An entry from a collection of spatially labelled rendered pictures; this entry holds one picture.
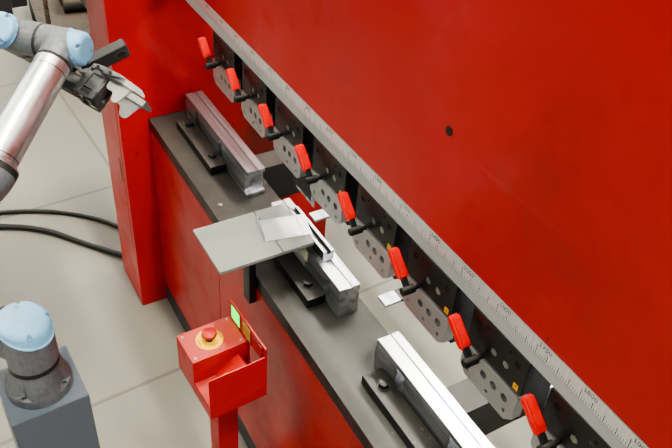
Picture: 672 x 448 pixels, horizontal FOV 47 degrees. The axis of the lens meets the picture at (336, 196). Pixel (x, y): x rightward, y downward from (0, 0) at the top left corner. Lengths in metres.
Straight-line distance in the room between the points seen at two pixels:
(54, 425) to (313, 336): 0.65
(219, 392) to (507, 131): 1.08
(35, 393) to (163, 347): 1.19
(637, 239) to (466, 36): 0.41
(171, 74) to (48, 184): 1.46
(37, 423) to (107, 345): 1.17
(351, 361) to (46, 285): 1.83
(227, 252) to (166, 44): 0.91
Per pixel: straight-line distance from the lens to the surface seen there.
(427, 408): 1.72
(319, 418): 1.99
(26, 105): 1.67
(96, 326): 3.21
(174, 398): 2.93
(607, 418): 1.24
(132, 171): 2.82
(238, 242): 1.99
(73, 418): 2.03
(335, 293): 1.94
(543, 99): 1.12
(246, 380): 1.99
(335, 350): 1.90
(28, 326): 1.86
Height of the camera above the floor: 2.31
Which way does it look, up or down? 37 degrees down
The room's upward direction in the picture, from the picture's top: 5 degrees clockwise
